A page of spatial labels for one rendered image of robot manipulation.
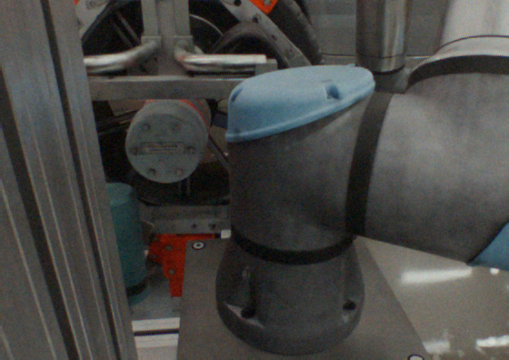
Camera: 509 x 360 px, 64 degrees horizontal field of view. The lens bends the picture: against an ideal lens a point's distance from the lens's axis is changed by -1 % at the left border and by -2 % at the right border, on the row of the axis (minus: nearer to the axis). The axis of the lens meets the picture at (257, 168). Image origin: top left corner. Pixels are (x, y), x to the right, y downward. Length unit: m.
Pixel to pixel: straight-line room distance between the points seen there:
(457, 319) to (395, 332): 1.29
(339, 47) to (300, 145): 1.00
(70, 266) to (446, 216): 0.22
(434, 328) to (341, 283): 1.29
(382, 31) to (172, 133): 0.36
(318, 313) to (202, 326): 0.11
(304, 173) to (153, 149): 0.45
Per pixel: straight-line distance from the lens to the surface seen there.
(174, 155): 0.71
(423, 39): 1.36
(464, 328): 1.69
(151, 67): 0.93
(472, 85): 0.30
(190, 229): 0.96
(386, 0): 0.60
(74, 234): 0.18
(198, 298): 0.44
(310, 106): 0.28
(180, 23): 0.80
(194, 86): 0.62
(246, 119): 0.30
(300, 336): 0.38
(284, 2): 0.88
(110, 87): 0.65
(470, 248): 0.30
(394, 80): 0.66
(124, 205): 0.81
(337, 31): 1.28
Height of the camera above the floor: 1.12
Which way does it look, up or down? 25 degrees down
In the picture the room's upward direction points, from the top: straight up
